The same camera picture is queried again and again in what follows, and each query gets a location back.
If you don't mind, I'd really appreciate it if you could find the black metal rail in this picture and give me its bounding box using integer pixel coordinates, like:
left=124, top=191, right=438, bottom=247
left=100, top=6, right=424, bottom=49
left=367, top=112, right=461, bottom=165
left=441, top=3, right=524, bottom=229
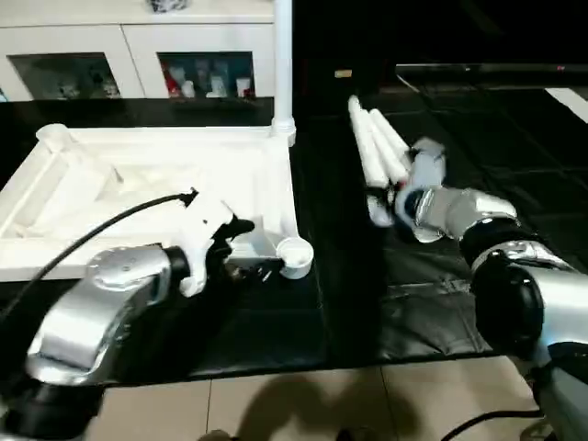
left=395, top=62, right=588, bottom=75

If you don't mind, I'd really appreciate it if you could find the white flat strip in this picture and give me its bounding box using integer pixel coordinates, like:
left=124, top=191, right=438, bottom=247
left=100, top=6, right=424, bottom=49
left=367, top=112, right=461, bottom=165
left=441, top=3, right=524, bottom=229
left=545, top=86, right=588, bottom=124

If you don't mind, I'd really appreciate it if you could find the red labelled package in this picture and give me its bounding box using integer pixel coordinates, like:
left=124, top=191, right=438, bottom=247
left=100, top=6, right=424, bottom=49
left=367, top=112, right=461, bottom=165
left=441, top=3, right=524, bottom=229
left=164, top=62, right=184, bottom=96

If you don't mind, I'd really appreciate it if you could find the black work mat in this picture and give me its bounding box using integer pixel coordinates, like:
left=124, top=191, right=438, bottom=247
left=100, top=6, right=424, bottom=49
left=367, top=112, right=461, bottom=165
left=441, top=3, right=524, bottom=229
left=0, top=68, right=588, bottom=382

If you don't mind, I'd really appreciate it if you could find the white plastic table top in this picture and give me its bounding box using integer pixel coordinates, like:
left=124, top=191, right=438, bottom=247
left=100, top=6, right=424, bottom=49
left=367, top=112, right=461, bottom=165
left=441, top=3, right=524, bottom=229
left=0, top=122, right=317, bottom=282

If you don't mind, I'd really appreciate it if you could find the white plastic table leg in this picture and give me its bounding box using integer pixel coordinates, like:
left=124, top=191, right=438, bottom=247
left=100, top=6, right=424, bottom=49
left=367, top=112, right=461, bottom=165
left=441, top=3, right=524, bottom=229
left=366, top=108, right=412, bottom=183
left=374, top=108, right=417, bottom=162
left=347, top=94, right=399, bottom=229
left=269, top=0, right=299, bottom=149

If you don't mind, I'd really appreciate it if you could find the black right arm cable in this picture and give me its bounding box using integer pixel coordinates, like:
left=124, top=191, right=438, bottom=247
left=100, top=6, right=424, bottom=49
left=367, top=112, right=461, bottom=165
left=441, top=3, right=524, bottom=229
left=439, top=407, right=550, bottom=441

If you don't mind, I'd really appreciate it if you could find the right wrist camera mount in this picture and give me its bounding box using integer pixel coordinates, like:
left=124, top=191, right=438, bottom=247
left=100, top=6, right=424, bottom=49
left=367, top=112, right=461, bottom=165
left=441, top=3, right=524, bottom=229
left=402, top=139, right=447, bottom=187

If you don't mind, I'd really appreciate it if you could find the white glass-door cabinet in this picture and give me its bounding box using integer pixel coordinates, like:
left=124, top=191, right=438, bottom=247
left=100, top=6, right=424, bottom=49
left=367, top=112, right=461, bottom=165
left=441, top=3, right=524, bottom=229
left=0, top=0, right=277, bottom=101

